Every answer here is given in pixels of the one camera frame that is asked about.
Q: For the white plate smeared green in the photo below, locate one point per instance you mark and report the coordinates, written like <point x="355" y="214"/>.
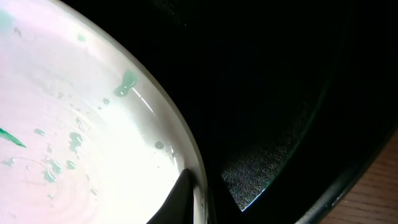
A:
<point x="88" y="135"/>

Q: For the round black tray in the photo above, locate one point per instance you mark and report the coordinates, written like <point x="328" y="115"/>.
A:
<point x="288" y="101"/>

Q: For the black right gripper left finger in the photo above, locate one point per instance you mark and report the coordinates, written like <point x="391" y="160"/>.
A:
<point x="178" y="206"/>

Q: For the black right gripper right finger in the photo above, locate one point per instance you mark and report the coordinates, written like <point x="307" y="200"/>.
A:
<point x="223" y="208"/>

